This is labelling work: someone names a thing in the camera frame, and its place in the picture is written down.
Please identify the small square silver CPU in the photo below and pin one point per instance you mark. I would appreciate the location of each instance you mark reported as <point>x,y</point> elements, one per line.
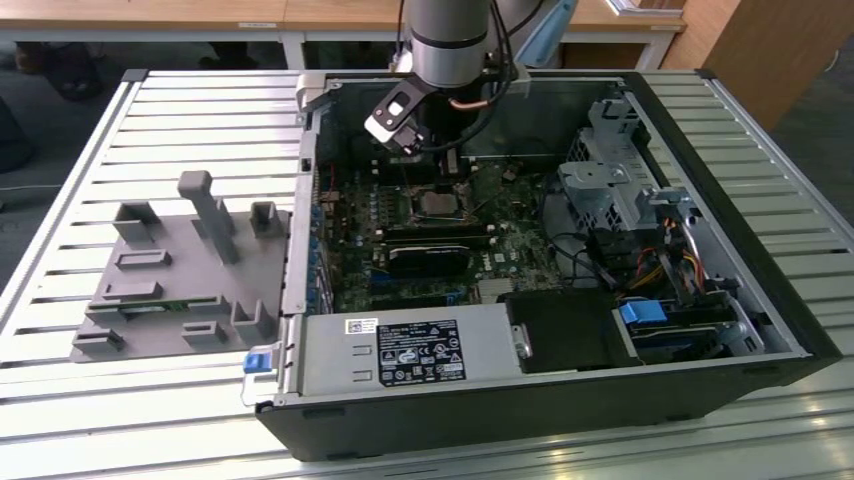
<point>441,202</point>

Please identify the thin metal locking lever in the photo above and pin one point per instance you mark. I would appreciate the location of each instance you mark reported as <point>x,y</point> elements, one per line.
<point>489,200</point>

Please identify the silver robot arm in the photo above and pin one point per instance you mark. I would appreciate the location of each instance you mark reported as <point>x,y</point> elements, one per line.
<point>447,45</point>

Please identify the black RAM slot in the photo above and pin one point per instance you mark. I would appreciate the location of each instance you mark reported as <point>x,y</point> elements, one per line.
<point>420,177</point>
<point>434,240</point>
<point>416,166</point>
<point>434,230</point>

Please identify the black CPU socket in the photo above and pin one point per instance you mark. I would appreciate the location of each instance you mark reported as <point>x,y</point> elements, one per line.
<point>412,211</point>

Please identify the black expansion slot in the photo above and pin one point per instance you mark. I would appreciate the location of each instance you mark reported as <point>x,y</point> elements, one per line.
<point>407,301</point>

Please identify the green motherboard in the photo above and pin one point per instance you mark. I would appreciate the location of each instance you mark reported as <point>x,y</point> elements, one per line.
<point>514,240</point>

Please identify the silver metal drive cage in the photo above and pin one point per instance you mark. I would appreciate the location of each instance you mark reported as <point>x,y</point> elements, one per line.
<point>594,190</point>

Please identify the black graphics card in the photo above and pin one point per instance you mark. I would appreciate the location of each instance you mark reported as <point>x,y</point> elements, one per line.
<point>427,260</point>

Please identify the small silver heat sink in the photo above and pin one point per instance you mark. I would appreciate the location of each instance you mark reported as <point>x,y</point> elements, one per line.
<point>495,290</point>

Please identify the long wooden desk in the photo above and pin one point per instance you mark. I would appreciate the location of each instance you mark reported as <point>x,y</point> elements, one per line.
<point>200,12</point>

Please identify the black plastic shroud box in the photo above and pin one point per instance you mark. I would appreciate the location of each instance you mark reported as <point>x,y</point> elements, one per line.
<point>567,330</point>

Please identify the gray plastic parts rack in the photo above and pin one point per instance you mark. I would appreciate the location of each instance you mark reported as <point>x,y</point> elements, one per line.
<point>187,270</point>

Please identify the silver power supply unit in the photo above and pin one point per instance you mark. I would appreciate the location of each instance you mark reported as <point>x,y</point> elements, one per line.
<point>334,350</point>

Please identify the blue disk carrier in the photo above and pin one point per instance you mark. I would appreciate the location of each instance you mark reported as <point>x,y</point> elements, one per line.
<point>642,314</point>

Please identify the wooden cabinet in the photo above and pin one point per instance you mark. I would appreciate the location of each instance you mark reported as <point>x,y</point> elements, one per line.
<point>774,50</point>

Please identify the green RAM stick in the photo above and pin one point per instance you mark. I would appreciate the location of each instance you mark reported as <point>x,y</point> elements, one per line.
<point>180,305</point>

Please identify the blue case latch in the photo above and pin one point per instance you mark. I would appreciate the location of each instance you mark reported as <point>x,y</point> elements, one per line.
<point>259,361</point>

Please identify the silver disk bay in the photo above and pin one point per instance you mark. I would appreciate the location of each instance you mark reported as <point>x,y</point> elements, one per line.
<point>734,335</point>

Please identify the black open PC case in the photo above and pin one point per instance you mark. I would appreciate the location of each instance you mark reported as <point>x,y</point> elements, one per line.
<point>534,420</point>

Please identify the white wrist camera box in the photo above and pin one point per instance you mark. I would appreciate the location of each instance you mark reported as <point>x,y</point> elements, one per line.
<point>394,112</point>

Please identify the silver case latch bracket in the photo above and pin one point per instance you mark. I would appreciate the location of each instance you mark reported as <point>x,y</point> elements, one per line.
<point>256,387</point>

